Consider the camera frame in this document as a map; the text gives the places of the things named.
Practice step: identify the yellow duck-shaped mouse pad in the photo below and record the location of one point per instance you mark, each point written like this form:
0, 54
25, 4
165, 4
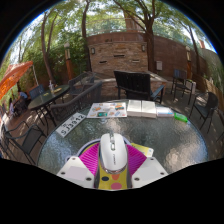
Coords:
111, 181

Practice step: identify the round glass side table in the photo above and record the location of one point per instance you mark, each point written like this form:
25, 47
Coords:
48, 96

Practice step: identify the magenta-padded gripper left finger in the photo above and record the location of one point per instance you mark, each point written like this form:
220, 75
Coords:
75, 171

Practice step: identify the orange patio umbrella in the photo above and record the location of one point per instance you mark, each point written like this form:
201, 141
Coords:
15, 76

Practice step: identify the colourful printed sheet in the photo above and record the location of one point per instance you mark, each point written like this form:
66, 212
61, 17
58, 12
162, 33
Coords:
107, 110

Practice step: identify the clear bottle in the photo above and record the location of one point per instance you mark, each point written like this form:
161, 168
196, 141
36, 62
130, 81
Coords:
51, 86

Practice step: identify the dark wicker patio chair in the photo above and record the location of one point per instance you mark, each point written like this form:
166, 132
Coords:
208, 103
81, 81
81, 100

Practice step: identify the black slatted bench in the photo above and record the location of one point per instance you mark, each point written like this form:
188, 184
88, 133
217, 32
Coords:
133, 83

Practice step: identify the blue patio chair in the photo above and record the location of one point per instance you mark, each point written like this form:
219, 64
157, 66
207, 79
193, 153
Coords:
36, 91

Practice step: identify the black metal patio chair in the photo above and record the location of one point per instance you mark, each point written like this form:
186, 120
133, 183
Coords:
180, 76

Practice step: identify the green translucent case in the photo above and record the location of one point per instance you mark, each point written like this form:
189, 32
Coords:
180, 117

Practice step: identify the white license plate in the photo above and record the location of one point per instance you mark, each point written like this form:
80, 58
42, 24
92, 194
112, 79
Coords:
70, 125

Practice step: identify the wooden lamp post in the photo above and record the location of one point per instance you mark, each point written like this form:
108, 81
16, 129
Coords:
68, 60
188, 63

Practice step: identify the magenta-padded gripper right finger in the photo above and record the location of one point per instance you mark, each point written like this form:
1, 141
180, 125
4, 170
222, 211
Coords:
150, 170

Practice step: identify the person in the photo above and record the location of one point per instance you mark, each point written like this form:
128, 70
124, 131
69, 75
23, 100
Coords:
20, 98

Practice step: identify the white computer mouse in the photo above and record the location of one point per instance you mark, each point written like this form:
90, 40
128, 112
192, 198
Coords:
112, 151

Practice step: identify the small white box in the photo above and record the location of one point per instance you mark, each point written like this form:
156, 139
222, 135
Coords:
165, 111

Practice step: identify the grey wall utility box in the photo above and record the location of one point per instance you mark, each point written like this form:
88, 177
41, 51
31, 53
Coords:
159, 65

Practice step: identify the black mesh patio chair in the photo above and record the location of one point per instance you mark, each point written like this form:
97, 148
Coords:
30, 138

